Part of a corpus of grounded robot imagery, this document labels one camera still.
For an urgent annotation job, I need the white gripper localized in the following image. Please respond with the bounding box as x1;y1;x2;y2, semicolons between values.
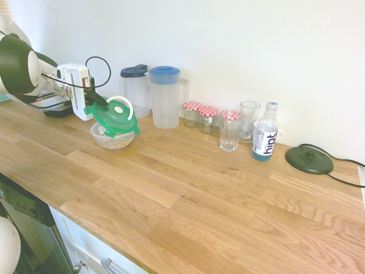
56;63;110;122

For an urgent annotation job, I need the green round container lid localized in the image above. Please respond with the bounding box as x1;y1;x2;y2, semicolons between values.
84;95;141;138

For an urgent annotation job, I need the clear jug dark grey lid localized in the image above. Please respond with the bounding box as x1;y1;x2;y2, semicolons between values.
119;64;151;118

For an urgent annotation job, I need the clear pitcher blue lid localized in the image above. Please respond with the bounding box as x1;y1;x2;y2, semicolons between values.
149;66;190;130

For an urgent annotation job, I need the glass jar red checkered lid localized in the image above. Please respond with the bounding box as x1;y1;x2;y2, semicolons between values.
218;110;244;129
197;105;220;134
182;101;202;128

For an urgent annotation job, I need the clear plastic cereal bowl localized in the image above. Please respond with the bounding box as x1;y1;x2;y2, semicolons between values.
90;121;136;151

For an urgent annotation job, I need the cereal rings heap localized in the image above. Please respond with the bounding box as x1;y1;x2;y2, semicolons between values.
101;134;133;150

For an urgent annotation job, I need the ribbed glass tumbler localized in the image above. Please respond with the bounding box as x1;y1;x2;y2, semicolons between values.
218;119;243;152

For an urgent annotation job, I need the stainless steel dishwasher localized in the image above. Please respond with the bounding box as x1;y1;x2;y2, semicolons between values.
0;174;86;274

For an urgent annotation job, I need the white kitchen cabinet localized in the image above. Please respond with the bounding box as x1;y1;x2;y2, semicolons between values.
48;205;149;274

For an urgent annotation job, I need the tall plain drinking glass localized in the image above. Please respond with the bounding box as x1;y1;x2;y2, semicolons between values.
240;100;262;143

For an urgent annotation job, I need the white mug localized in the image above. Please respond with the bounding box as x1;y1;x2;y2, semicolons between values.
253;119;285;139

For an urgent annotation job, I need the clear hint water bottle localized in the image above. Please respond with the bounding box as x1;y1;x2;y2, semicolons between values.
252;102;279;163

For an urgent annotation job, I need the dark round kettle base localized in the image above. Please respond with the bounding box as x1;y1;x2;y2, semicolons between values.
285;143;334;175

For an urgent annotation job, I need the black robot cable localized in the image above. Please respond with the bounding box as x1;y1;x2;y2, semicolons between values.
39;56;112;90

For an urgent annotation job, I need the silver drawer handle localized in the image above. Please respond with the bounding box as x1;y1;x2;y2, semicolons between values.
100;257;126;274

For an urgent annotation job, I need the black kettle base cable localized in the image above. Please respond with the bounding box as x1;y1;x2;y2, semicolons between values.
296;142;365;189

